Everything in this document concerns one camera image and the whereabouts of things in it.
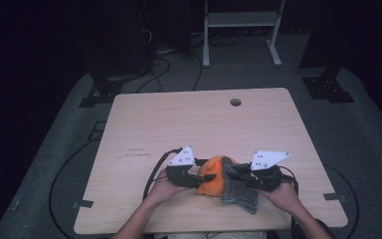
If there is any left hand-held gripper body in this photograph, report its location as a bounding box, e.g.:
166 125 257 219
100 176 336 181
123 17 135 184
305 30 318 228
164 144 204 189

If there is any white metal stand frame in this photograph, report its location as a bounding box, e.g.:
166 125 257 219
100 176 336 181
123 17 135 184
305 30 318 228
202 0 287 69

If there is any left hand-held gripper cable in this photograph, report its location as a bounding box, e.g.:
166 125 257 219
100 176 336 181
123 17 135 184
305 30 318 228
142 146 184 202

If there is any person's right hand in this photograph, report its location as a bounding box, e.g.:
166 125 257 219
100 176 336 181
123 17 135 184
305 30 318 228
257 181 301 217

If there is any grey tape strip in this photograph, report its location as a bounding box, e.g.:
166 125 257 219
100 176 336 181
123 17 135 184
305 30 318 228
73 199 95 209
322 192 347 203

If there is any right hand-held gripper cable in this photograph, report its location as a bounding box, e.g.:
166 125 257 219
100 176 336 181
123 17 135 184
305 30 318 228
278 164 300 239

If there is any hand-held gripper cable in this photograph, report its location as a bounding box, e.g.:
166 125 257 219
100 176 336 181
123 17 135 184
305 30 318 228
278 164 300 239
142 146 184 202

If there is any person's left hand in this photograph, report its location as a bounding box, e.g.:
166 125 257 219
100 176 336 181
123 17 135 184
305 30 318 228
144 168 193 208

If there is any orange plush toy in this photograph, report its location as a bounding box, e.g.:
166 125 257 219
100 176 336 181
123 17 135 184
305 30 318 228
196 154 238 199

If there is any grey fluffy cloth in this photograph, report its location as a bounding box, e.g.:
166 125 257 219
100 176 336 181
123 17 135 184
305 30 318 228
219 155 261 216

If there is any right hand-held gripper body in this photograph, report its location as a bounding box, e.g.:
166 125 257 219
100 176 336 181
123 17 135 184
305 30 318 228
242 150 292 193

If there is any black stand base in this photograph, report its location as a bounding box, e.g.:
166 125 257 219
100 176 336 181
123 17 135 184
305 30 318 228
78 71 147 109
299 63 356 104

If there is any tangle of floor cables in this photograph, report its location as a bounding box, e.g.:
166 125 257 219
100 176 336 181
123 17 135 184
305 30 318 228
190 31 243 48

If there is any long black floor cable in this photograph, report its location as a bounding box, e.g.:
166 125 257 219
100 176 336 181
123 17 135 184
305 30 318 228
324 163 361 239
48 138 100 239

